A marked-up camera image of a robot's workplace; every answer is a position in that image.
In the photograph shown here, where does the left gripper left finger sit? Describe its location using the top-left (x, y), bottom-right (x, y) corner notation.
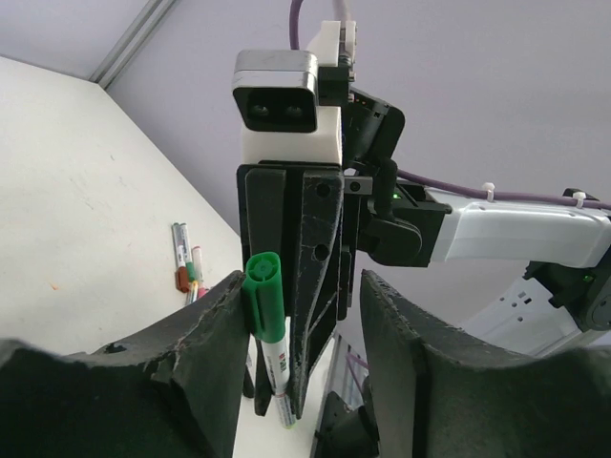
top-left (1, 271), bottom-right (249, 457)

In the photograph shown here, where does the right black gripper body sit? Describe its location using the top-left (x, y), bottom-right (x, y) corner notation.
top-left (254, 89), bottom-right (406, 320)

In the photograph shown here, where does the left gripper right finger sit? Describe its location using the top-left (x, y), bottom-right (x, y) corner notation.
top-left (360, 271), bottom-right (610, 457)

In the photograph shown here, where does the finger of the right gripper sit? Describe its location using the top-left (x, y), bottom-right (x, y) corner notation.
top-left (236, 164), bottom-right (290, 417)
top-left (290, 169), bottom-right (344, 419)

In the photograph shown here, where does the dark green cap marker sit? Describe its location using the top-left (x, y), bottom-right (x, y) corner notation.
top-left (242, 252), bottom-right (296, 429)

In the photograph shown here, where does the yellow cap marker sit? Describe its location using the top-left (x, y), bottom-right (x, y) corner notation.
top-left (185, 281), bottom-right (199, 305)

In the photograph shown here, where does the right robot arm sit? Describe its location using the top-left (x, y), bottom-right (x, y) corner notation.
top-left (233, 87), bottom-right (610, 414)

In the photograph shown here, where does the black cap marker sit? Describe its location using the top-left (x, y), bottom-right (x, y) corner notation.
top-left (242, 354), bottom-right (255, 399)

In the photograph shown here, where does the brown cap marker right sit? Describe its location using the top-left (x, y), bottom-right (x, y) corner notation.
top-left (172, 222), bottom-right (190, 293)

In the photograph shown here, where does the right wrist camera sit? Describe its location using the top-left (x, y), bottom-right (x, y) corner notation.
top-left (232, 20), bottom-right (357, 166)

